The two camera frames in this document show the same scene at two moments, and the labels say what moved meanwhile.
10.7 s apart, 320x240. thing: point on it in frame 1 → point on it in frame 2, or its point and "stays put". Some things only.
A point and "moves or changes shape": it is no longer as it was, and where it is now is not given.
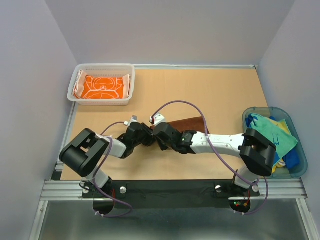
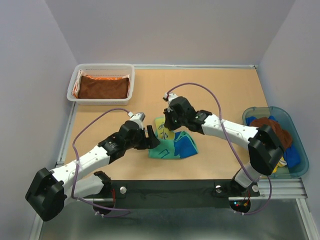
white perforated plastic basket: x=105 y=84 stays put
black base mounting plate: x=189 y=194 stays put
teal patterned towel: x=280 y=139 moves or changes shape
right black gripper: x=162 y=146 → x=168 y=122
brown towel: x=196 y=123 moves or changes shape
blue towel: x=292 y=160 stays put
